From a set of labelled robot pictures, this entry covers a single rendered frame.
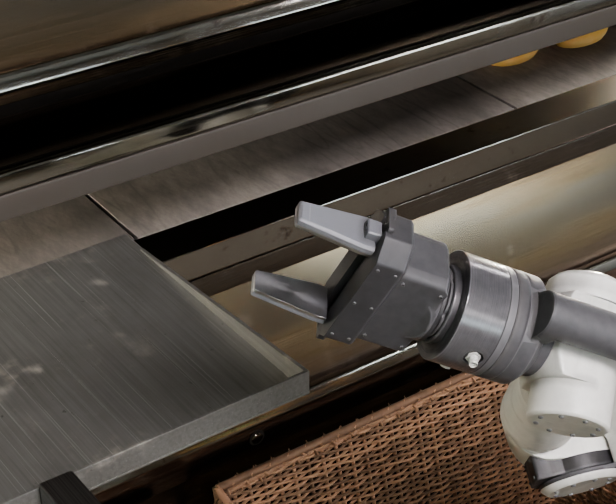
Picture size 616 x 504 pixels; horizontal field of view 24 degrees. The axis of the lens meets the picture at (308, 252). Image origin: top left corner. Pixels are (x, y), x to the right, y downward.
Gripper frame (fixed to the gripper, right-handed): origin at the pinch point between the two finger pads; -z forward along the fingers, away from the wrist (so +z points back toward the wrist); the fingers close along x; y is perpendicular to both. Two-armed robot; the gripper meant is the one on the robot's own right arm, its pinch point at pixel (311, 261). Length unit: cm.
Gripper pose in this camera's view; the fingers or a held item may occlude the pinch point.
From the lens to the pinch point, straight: 108.2
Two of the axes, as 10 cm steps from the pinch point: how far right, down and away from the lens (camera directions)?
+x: 4.1, -6.2, -6.7
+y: -0.3, 7.3, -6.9
